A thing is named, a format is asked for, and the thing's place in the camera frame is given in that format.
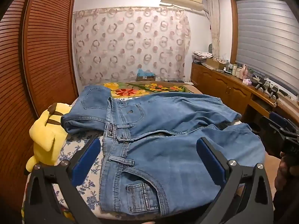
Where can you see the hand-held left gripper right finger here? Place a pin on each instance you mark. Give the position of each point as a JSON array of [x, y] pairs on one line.
[[210, 163]]

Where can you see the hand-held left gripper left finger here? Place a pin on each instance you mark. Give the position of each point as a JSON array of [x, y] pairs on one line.
[[85, 163]]

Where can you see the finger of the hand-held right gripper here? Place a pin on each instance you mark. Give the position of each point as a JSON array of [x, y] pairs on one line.
[[268, 126], [279, 119]]

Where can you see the light blue jeans pants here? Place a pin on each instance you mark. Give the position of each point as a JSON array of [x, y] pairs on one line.
[[168, 144]]

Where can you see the person's right forearm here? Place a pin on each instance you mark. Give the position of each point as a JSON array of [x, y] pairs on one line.
[[287, 205]]

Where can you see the person's right hand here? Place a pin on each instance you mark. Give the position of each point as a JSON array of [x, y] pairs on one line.
[[281, 172]]

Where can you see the yellow plush toy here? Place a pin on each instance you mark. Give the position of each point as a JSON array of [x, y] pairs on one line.
[[45, 140]]

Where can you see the pink tissue box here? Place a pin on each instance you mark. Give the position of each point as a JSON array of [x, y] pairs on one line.
[[247, 82]]

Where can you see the folded blue jeans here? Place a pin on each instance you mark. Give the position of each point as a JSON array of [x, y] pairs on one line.
[[91, 107]]

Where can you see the group of white bottles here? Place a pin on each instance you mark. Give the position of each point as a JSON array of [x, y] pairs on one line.
[[239, 71]]

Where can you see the open cardboard box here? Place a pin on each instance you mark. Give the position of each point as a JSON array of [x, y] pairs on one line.
[[215, 63]]

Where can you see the grey window blind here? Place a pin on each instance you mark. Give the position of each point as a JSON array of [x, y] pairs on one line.
[[266, 35]]

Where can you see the brown louvered wardrobe door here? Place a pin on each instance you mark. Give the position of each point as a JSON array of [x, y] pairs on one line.
[[50, 42], [11, 98]]

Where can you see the teal bag on box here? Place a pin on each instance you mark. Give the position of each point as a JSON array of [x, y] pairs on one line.
[[145, 74]]

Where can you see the cream tied curtain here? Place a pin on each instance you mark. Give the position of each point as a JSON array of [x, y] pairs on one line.
[[215, 23]]

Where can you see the circle-patterned sheer curtain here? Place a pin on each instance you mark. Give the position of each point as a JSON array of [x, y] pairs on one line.
[[130, 42]]

